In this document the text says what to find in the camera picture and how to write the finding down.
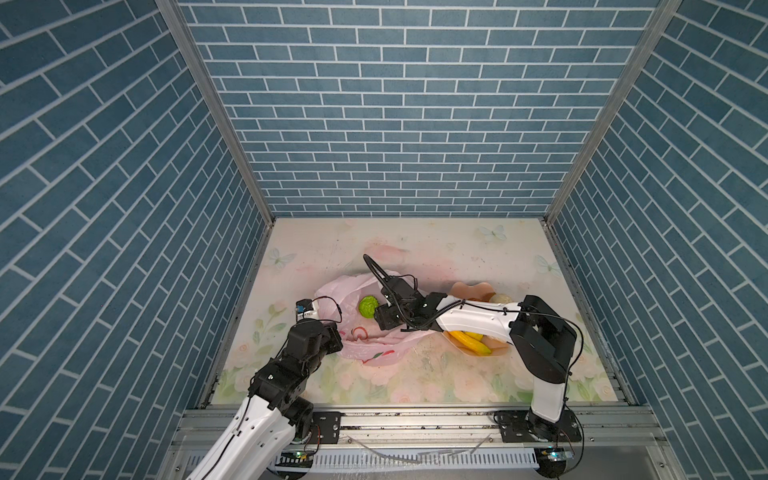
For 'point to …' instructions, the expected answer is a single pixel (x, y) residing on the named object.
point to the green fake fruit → (367, 306)
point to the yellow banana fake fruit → (472, 340)
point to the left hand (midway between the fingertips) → (341, 325)
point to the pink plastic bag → (338, 301)
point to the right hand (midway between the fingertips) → (378, 311)
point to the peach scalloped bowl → (478, 293)
